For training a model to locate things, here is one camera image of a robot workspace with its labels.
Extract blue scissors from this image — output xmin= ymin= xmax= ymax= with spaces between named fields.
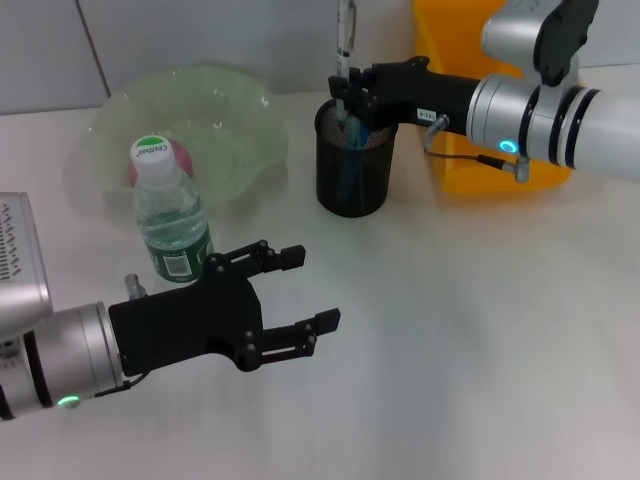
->
xmin=343 ymin=113 xmax=374 ymax=152

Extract green glass fruit bowl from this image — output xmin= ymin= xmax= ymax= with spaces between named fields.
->
xmin=67 ymin=62 xmax=291 ymax=221

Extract silver ballpoint pen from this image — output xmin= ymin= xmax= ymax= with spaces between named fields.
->
xmin=333 ymin=0 xmax=359 ymax=132

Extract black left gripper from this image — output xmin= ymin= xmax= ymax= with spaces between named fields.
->
xmin=107 ymin=239 xmax=343 ymax=379

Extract clear green-label water bottle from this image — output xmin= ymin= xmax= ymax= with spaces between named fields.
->
xmin=128 ymin=133 xmax=217 ymax=285

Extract black mesh pen holder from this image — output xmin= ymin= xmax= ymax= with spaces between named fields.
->
xmin=315 ymin=96 xmax=401 ymax=219

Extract pink peach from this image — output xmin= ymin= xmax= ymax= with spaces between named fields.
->
xmin=127 ymin=139 xmax=195 ymax=186

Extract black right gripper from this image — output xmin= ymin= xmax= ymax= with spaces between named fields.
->
xmin=327 ymin=55 xmax=485 ymax=137

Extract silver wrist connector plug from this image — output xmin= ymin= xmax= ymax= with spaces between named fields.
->
xmin=124 ymin=273 xmax=147 ymax=302

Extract yellow plastic bin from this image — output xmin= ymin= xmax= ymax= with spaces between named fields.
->
xmin=412 ymin=0 xmax=586 ymax=194

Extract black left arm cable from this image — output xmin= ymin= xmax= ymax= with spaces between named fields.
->
xmin=93 ymin=372 xmax=147 ymax=399

